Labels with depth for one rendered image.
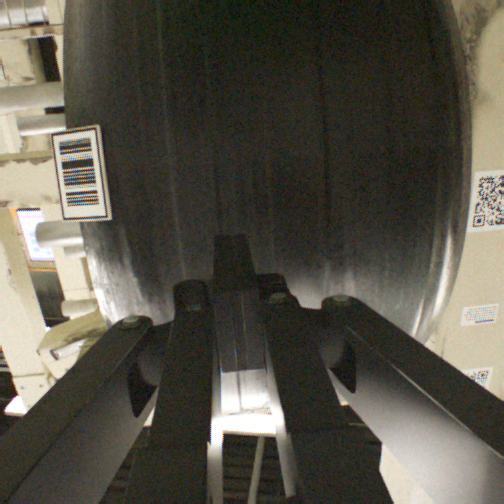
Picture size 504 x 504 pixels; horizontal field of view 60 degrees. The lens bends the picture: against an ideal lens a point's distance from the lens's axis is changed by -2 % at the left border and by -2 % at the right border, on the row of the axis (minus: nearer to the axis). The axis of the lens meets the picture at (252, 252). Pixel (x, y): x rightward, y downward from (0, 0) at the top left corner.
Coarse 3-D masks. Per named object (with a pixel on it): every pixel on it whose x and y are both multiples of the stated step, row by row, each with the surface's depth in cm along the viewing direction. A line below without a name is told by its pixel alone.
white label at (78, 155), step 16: (80, 128) 28; (96, 128) 28; (64, 144) 29; (80, 144) 28; (96, 144) 28; (64, 160) 29; (80, 160) 29; (96, 160) 28; (64, 176) 29; (80, 176) 29; (96, 176) 28; (64, 192) 29; (80, 192) 29; (96, 192) 29; (64, 208) 30; (80, 208) 29; (96, 208) 29
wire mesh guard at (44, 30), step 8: (0, 0) 74; (40, 0) 74; (24, 8) 75; (8, 16) 75; (56, 24) 75; (0, 32) 75; (8, 32) 75; (16, 32) 75; (24, 32) 75; (32, 32) 76; (40, 32) 76; (48, 32) 76; (56, 32) 76; (0, 40) 76
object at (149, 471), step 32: (192, 288) 14; (192, 320) 13; (192, 352) 11; (160, 384) 10; (192, 384) 10; (160, 416) 9; (192, 416) 9; (160, 448) 7; (192, 448) 7; (128, 480) 7; (160, 480) 7; (192, 480) 7
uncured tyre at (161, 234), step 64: (128, 0) 28; (192, 0) 28; (256, 0) 28; (320, 0) 28; (384, 0) 28; (448, 0) 32; (64, 64) 31; (128, 64) 27; (192, 64) 27; (256, 64) 27; (320, 64) 27; (384, 64) 28; (448, 64) 29; (128, 128) 27; (192, 128) 27; (256, 128) 27; (320, 128) 28; (384, 128) 28; (448, 128) 29; (128, 192) 28; (192, 192) 28; (256, 192) 28; (320, 192) 28; (384, 192) 29; (448, 192) 30; (128, 256) 30; (192, 256) 29; (256, 256) 29; (320, 256) 30; (384, 256) 30; (448, 256) 33; (256, 384) 37
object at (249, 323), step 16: (240, 240) 20; (240, 256) 17; (240, 272) 16; (240, 288) 14; (256, 288) 14; (240, 304) 14; (256, 304) 14; (240, 320) 14; (256, 320) 14; (240, 336) 15; (256, 336) 15; (256, 352) 15; (256, 368) 15
